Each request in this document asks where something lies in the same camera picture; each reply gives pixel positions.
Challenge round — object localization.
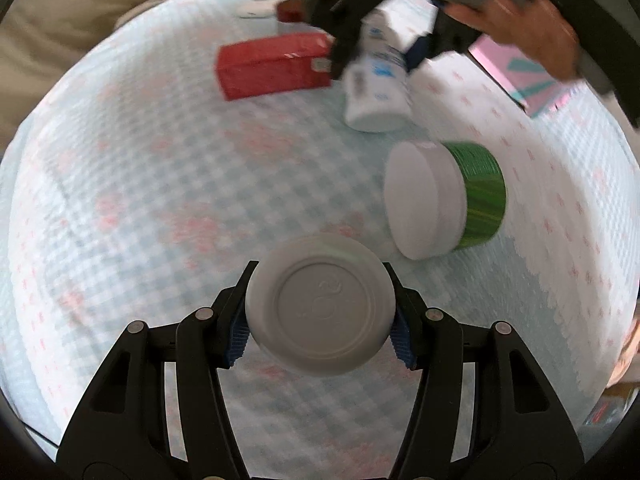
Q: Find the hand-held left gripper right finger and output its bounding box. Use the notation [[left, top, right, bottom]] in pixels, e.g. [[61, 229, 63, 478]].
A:
[[382, 262, 585, 480]]

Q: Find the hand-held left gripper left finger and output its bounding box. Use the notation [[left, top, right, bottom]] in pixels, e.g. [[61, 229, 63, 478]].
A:
[[56, 260, 260, 480]]

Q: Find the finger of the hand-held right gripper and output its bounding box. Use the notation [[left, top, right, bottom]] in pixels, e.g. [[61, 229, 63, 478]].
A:
[[302, 0, 396, 81], [403, 0, 484, 69]]

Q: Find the white bottle with blue print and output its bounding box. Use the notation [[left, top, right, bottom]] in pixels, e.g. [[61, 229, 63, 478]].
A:
[[342, 9, 414, 134]]

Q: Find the white round jar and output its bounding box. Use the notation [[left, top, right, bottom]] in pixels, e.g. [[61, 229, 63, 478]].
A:
[[244, 234, 396, 377]]

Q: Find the person's right forearm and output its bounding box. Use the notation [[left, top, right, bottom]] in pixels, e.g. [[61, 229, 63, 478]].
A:
[[533, 0, 640, 129]]

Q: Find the person's right hand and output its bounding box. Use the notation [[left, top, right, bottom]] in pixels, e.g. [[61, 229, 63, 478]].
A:
[[444, 0, 584, 82]]

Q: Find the small red cup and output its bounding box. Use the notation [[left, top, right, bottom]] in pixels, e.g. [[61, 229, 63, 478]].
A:
[[276, 0, 307, 24]]

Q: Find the red rectangular box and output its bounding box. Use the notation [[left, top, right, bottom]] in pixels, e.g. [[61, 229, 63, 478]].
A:
[[215, 31, 335, 102]]

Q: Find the small white round dish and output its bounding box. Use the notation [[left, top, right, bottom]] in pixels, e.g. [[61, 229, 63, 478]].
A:
[[236, 0, 274, 19]]

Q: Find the pink and teal box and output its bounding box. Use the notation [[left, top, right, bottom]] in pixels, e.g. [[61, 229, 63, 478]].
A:
[[467, 35, 585, 119]]

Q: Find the green jar with white lid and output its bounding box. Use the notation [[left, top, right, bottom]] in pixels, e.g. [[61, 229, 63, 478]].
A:
[[382, 139, 507, 261]]

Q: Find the checked blue pink tablecloth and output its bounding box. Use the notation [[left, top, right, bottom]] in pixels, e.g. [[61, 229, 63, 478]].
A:
[[0, 0, 640, 480]]

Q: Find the beige cushion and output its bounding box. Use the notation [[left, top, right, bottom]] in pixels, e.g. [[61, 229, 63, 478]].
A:
[[0, 0, 321, 153]]

